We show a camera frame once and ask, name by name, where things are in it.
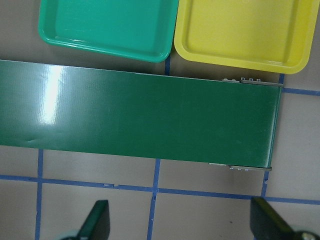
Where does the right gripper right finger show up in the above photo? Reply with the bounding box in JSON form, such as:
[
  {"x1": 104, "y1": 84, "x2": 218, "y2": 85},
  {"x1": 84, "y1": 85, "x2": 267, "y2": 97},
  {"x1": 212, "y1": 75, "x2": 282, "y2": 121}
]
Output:
[{"x1": 250, "y1": 197, "x2": 301, "y2": 240}]

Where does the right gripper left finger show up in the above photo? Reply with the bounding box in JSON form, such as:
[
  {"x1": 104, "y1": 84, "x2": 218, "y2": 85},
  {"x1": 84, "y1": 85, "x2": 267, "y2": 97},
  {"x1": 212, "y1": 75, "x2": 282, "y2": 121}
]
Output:
[{"x1": 76, "y1": 200, "x2": 111, "y2": 240}]

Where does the green plastic tray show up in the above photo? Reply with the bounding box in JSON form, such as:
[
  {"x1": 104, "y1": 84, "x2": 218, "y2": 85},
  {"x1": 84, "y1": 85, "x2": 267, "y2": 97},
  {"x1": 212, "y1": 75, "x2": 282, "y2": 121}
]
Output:
[{"x1": 38, "y1": 0, "x2": 179, "y2": 63}]

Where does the yellow plastic tray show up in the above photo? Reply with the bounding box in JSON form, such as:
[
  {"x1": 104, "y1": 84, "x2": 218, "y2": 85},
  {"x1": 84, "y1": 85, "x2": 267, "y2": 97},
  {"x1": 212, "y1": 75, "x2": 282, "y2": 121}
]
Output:
[{"x1": 174, "y1": 0, "x2": 320, "y2": 74}]

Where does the green conveyor belt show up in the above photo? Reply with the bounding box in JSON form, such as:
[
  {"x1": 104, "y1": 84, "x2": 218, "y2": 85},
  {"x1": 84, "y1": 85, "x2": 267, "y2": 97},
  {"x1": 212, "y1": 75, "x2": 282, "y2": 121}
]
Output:
[{"x1": 0, "y1": 60, "x2": 282, "y2": 169}]

